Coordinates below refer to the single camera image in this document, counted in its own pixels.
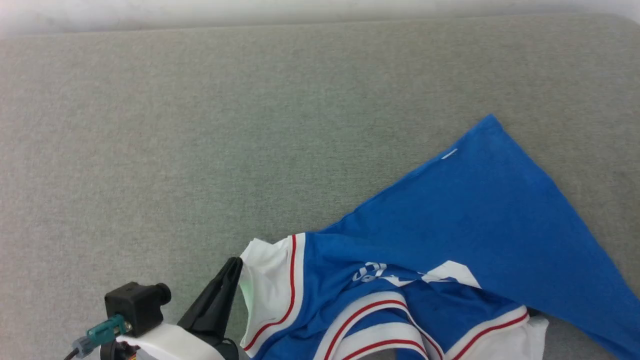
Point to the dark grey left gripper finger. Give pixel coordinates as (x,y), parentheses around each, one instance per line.
(205,310)
(225,310)

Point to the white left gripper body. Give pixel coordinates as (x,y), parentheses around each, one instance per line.
(175,345)

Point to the blue white basketball jersey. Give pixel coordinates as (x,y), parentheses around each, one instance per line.
(475,215)

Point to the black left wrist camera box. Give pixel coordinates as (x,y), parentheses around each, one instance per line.
(135,305)

